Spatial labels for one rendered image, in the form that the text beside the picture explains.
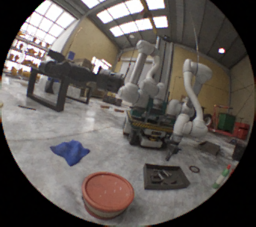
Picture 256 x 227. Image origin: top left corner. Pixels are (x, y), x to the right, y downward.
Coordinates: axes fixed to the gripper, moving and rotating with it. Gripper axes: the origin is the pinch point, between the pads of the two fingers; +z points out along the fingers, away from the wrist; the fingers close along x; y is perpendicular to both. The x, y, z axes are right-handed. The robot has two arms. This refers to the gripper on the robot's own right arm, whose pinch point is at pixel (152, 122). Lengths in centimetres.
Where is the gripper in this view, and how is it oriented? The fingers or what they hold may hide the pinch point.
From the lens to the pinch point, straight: 87.7
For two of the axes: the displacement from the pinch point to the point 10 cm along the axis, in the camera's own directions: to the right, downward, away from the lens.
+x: -9.6, -2.6, -0.6
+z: -2.6, 9.7, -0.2
